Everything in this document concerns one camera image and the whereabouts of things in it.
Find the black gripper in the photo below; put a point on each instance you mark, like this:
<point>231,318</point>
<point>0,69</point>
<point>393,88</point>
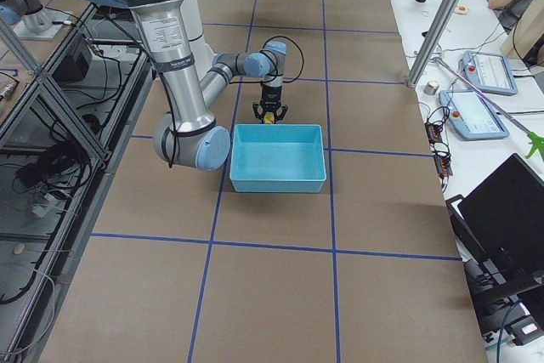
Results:
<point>270,94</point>

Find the yellow beetle toy car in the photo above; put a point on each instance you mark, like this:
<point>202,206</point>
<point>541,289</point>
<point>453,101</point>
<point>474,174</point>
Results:
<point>269,118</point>

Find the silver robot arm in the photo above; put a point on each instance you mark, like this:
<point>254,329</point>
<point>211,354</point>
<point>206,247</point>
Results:
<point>193,76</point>

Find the light blue plastic bin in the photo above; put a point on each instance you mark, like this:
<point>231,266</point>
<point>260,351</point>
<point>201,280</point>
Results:
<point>280,158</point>

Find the small metal cylinder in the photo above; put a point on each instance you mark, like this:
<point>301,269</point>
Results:
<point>431,88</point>

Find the near blue teach pendant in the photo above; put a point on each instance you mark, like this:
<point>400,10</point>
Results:
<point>472,118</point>

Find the blue teach pendant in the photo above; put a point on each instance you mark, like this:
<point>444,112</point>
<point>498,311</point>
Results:
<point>472,118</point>
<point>491,73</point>

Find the far blue teach pendant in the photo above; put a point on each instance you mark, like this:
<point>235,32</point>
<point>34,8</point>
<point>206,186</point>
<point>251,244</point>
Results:
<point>491,73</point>

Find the black laptop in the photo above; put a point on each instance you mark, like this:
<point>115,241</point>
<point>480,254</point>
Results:
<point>502,220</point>

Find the reacher grabber tool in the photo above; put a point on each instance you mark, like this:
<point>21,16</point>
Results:
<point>536,141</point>

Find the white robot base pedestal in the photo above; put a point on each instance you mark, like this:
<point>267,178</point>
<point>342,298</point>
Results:
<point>192,22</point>

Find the aluminium frame post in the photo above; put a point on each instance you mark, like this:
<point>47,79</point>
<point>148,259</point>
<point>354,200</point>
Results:
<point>430,42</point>

